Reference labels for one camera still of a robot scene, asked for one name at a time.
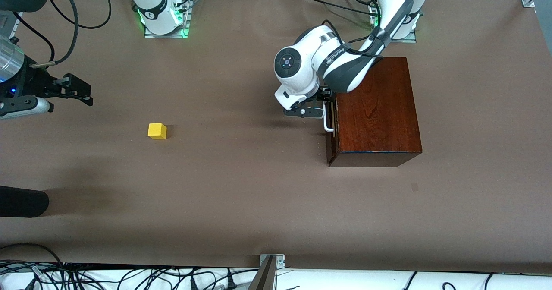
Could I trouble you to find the thin black looping cable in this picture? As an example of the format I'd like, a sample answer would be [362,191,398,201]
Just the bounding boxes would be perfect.
[50,0,113,29]

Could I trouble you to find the light wood drawer white handle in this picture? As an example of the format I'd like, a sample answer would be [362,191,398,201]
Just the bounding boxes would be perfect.
[323,92,340,152]

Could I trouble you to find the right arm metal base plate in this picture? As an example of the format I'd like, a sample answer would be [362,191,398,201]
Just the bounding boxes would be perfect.
[144,0,191,39]

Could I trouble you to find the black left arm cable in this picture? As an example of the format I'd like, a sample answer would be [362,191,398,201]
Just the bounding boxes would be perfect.
[321,19,414,62]

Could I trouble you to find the black arching floor cable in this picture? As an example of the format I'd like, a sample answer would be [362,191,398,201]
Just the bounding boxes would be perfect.
[0,243,65,290]

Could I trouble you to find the dark brown wooden cabinet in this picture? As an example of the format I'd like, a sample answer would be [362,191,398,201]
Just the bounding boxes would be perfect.
[326,57,422,168]

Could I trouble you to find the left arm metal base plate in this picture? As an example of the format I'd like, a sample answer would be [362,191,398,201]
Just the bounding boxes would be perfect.
[370,5,418,43]

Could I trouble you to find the small metal corner bracket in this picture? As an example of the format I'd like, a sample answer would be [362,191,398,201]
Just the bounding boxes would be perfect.
[259,254,285,268]

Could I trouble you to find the thick black cable metal connector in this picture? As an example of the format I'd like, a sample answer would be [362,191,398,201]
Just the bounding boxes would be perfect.
[30,0,80,68]

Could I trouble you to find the yellow cube block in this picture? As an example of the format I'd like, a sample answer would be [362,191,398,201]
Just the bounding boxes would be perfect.
[148,123,167,140]

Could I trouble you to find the black cylinder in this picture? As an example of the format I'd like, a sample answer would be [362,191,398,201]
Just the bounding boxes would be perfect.
[0,186,49,218]

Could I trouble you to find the black cable across table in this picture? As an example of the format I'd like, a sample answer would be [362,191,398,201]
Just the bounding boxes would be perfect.
[302,0,380,16]

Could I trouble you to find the dark metal beam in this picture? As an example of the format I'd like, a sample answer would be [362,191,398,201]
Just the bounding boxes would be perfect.
[248,256,276,290]

